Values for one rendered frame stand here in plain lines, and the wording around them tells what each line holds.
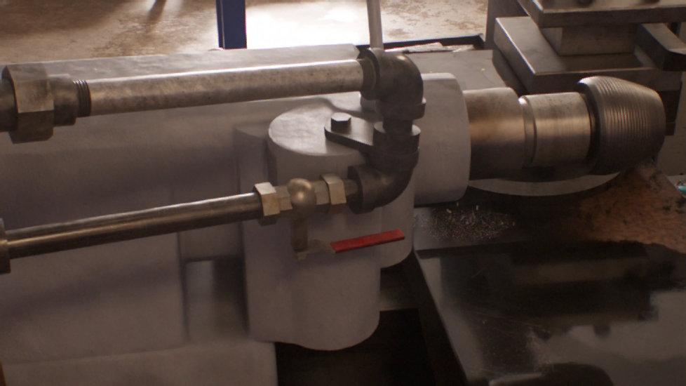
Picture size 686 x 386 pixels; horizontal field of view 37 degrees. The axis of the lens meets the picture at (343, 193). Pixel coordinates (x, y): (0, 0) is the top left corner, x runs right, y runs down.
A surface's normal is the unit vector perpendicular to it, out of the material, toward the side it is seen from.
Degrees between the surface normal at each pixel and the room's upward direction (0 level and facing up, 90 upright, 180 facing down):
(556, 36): 90
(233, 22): 90
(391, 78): 81
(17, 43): 0
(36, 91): 56
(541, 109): 31
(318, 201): 67
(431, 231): 0
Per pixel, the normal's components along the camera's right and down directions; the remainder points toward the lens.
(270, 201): 0.37, -0.04
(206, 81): 0.41, -0.31
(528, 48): 0.00, -0.86
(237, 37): 0.15, 0.50
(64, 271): 0.14, 0.18
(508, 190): -0.15, -0.45
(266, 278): -0.58, 0.22
